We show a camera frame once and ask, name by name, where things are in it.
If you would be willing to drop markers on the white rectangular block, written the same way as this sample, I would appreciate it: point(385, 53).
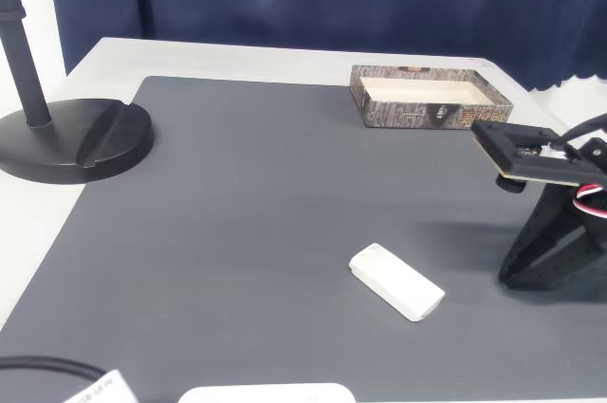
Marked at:
point(393, 280)

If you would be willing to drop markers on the bark-patterned cardboard box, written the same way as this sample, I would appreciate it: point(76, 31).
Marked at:
point(403, 116)

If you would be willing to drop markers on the grey table mat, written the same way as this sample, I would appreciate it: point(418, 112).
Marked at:
point(237, 232)

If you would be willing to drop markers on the white rounded device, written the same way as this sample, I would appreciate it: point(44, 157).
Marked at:
point(265, 394)

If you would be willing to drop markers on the white paper label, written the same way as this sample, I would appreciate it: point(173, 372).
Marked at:
point(104, 389)

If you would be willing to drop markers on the black round stand base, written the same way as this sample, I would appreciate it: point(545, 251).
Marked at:
point(71, 137)

